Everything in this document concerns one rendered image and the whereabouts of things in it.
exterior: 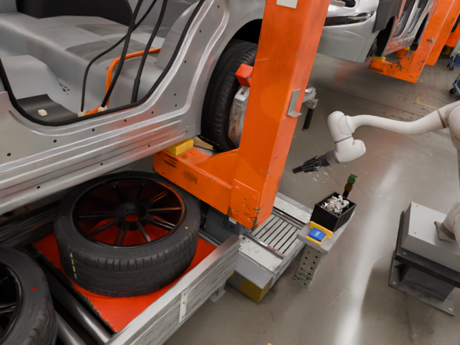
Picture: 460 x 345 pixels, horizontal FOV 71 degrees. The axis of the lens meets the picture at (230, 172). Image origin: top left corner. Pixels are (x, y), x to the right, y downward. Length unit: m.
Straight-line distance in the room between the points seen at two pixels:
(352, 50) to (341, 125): 2.53
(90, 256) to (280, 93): 0.96
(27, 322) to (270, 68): 1.15
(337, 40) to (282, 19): 3.13
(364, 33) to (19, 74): 3.56
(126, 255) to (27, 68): 1.15
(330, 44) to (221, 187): 3.08
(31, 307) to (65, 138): 0.57
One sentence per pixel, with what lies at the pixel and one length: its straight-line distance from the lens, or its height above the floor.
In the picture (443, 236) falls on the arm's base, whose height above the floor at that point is 0.42.
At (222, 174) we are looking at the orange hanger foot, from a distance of 1.50.
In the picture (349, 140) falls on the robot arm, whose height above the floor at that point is 0.81.
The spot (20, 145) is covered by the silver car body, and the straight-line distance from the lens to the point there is 1.20.
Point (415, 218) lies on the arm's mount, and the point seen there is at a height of 0.40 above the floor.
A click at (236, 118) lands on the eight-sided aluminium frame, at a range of 1.76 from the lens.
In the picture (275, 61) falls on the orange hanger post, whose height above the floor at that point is 1.27.
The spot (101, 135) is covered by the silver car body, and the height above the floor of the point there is 0.91.
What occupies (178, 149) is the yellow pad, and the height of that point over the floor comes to 0.71.
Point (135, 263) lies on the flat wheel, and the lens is 1.38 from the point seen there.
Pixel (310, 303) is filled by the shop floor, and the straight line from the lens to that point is 2.02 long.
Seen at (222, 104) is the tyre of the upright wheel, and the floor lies 0.92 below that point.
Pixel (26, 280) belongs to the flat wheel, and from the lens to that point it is 1.39.
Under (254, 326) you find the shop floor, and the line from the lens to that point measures 1.84.
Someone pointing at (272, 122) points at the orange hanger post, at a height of 1.06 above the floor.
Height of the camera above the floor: 1.53
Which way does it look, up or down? 32 degrees down
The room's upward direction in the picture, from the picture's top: 10 degrees clockwise
